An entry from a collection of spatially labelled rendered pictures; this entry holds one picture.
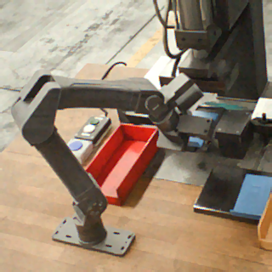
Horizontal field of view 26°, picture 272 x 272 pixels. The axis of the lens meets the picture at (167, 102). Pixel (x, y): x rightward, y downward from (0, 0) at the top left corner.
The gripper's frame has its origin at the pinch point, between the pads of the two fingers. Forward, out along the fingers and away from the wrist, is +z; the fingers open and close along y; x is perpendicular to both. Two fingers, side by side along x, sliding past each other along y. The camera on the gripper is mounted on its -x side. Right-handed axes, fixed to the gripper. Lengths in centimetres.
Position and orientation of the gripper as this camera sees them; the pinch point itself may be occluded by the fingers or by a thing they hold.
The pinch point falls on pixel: (184, 141)
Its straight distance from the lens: 150.3
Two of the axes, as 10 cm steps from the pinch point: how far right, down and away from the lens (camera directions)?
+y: 2.6, -9.1, 3.3
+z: 3.1, 4.0, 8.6
